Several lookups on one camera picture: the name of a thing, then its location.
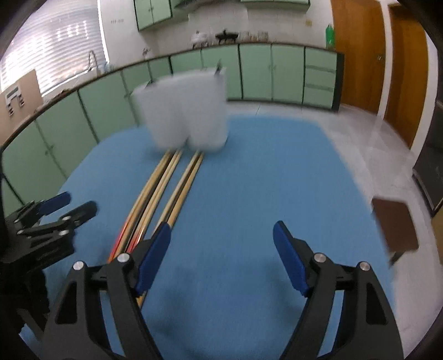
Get wooden door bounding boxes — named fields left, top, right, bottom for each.
left=384, top=4, right=429, bottom=148
left=331, top=0, right=386, bottom=113

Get black wok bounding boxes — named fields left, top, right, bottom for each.
left=215, top=29, right=239, bottom=44

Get green lower kitchen cabinets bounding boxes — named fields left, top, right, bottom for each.
left=0, top=42, right=346, bottom=219

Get green upper kitchen cabinets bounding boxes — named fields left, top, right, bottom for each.
left=133, top=0, right=311, bottom=32

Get black chopstick silver band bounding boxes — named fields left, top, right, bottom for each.
left=119, top=191, right=154, bottom=253

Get white cooking pot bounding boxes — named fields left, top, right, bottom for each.
left=191, top=31, right=212, bottom=49

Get window blind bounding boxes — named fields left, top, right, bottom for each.
left=1, top=1, right=109, bottom=93

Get white twin utensil holder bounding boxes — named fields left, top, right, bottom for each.
left=130, top=65, right=228, bottom=151

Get blue table mat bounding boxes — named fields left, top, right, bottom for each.
left=42, top=115, right=395, bottom=359

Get wooden chopstick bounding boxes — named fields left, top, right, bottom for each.
left=126, top=150, right=182, bottom=252
left=107, top=151, right=173, bottom=263
left=136, top=151, right=205, bottom=308

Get green kitchen cabinets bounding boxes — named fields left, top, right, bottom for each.
left=0, top=42, right=346, bottom=219
left=133, top=0, right=311, bottom=32

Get cardboard box with printing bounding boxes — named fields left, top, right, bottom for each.
left=0, top=70, right=43, bottom=145

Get brown wooden stool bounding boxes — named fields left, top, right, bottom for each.
left=371, top=197, right=419, bottom=267

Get chrome sink faucet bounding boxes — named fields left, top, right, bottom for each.
left=87, top=50, right=101, bottom=76

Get green plastic bottle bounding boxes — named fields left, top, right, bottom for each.
left=325, top=24, right=336, bottom=50

